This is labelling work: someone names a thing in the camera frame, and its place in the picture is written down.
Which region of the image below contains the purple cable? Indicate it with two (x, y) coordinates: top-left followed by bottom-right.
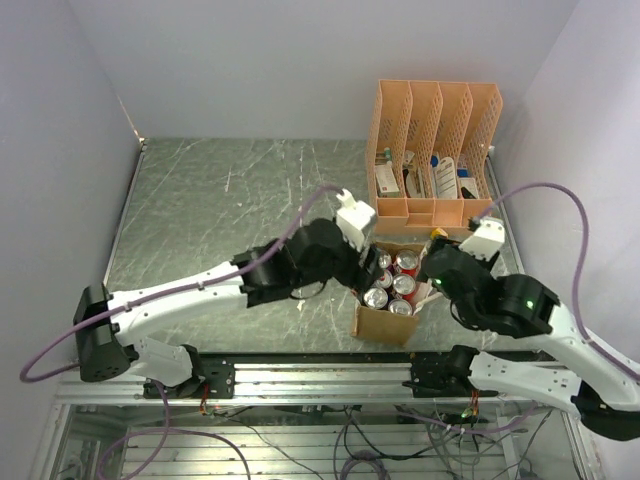
(19, 183), (346, 384)
(472, 182), (640, 384)

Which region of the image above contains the red cola can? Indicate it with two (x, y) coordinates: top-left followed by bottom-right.
(393, 249), (420, 278)
(392, 273), (416, 301)

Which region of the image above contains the aluminium frame rail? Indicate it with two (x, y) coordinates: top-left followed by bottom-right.
(54, 351), (562, 407)

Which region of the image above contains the red tab energy can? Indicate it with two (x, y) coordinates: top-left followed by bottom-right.
(374, 269), (393, 290)

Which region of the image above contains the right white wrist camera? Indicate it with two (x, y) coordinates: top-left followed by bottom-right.
(459, 216), (506, 261)

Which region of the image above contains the black beverage can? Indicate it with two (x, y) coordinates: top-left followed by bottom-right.
(378, 250), (393, 270)

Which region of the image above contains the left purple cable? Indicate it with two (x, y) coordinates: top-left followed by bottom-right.
(19, 183), (346, 384)

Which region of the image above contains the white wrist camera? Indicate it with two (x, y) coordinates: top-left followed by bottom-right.
(459, 216), (506, 261)
(335, 189), (377, 252)

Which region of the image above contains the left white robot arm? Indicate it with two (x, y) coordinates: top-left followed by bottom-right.
(73, 219), (382, 398)

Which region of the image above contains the white striped package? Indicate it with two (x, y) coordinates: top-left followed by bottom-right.
(433, 157), (458, 200)

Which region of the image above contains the red white box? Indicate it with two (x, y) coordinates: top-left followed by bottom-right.
(374, 163), (401, 198)

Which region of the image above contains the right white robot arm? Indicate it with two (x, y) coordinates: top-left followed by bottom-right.
(418, 237), (639, 441)

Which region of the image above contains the brown canvas bag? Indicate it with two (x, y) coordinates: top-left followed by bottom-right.
(351, 242), (441, 346)

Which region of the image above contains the orange file organizer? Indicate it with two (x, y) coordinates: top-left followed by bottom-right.
(365, 80), (503, 237)

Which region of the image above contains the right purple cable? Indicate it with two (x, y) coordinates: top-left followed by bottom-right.
(472, 182), (640, 384)

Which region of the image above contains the small yellow block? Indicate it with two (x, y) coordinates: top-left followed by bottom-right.
(430, 228), (449, 241)

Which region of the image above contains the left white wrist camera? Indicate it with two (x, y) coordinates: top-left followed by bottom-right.
(335, 189), (377, 252)

